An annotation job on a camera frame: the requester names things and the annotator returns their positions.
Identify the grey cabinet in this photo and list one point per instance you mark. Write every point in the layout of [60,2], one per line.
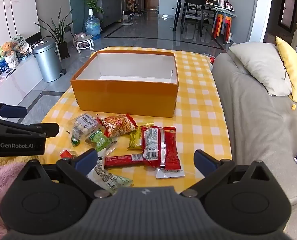
[111,5]

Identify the white cardboard box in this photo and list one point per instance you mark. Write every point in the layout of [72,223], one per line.
[123,97]

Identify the black dining chair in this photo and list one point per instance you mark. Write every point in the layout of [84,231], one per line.
[194,1]

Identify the white low cabinet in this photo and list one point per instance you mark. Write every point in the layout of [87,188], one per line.
[16,82]

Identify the stack of orange stools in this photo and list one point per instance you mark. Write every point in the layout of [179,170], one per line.
[222,23]

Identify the long red snack bar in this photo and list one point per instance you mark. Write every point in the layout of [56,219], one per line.
[121,160]

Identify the dark framed wall picture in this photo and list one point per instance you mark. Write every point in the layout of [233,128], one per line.
[288,11]

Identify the small red snack packet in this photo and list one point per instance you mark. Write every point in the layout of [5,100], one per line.
[67,153]

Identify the yellow pillow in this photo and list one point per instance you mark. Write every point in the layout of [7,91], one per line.
[296,72]

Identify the pink fluffy blanket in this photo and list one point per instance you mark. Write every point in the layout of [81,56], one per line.
[1,185]

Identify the silver trash can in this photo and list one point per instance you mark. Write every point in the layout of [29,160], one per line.
[47,62]

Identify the potted long-leaf plant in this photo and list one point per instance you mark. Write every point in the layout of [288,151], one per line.
[59,33]

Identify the grey sofa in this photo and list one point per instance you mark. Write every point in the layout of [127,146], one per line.
[251,125]

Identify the white and green snack packet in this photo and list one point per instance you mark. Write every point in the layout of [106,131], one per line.
[108,180]

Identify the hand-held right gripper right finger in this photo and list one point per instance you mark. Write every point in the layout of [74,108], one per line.
[204,161]

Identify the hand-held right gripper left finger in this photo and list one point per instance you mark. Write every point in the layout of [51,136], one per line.
[85,159]

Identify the large red snack packet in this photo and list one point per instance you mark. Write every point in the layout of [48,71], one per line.
[171,150]

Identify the small green candy packet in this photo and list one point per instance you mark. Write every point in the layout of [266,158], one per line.
[76,138]

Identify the green raisin packet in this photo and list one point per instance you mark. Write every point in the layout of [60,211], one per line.
[99,138]

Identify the orange snack stick bag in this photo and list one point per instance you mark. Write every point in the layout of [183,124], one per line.
[118,126]

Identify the clear packet of white candies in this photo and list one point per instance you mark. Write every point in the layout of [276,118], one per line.
[84,124]

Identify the blue water jug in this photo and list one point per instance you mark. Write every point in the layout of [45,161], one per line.
[93,26]

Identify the grey pillow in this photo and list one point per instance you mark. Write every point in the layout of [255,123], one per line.
[263,65]

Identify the yellow snack packet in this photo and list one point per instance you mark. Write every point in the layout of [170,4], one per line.
[135,139]

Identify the dining table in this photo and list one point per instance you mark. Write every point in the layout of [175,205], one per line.
[223,11]

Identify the yellow checked tablecloth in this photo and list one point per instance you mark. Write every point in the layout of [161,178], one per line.
[201,110]

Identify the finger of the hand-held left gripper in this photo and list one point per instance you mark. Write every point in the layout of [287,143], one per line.
[47,129]
[12,111]

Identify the red packets on floor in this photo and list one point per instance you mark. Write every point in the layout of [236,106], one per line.
[212,60]

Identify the plush toys and decorations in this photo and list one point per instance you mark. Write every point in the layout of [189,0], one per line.
[9,51]

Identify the white rolling stool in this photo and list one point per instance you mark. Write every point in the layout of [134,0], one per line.
[84,42]

